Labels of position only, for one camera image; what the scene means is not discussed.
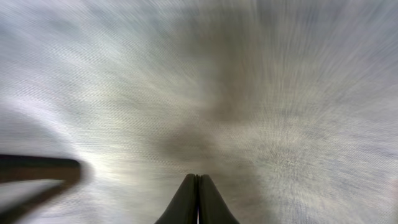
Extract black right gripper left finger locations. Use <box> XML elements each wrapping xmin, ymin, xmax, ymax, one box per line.
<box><xmin>155</xmin><ymin>174</ymin><xmax>198</xmax><ymax>224</ymax></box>

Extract medium blue denim jeans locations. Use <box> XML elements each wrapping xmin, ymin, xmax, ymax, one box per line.
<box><xmin>1</xmin><ymin>0</ymin><xmax>397</xmax><ymax>223</ymax></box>

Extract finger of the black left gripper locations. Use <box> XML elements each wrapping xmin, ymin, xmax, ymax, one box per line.
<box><xmin>1</xmin><ymin>154</ymin><xmax>81</xmax><ymax>223</ymax></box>

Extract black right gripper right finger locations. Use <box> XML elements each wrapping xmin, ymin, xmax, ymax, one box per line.
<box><xmin>198</xmin><ymin>175</ymin><xmax>239</xmax><ymax>224</ymax></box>

